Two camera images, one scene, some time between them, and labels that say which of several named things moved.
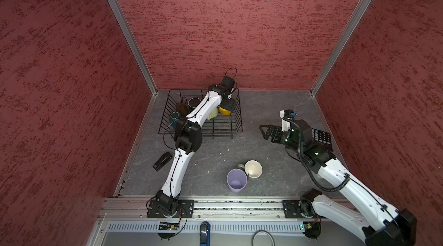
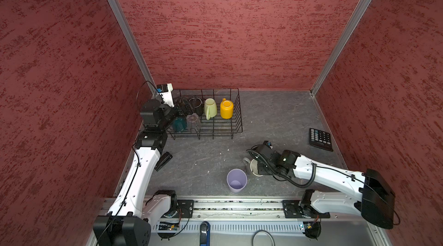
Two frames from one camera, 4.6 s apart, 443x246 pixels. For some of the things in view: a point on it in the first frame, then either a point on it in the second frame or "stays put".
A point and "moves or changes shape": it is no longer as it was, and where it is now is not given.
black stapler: x=162 y=160 stays put
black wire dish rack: x=179 y=102 stays put
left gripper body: x=228 y=104 to x=171 y=114
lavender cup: x=236 y=179 stays put
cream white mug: x=253 y=168 moves or changes shape
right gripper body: x=288 y=141 to x=266 y=169
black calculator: x=321 y=136 stays put
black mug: x=194 y=102 stays put
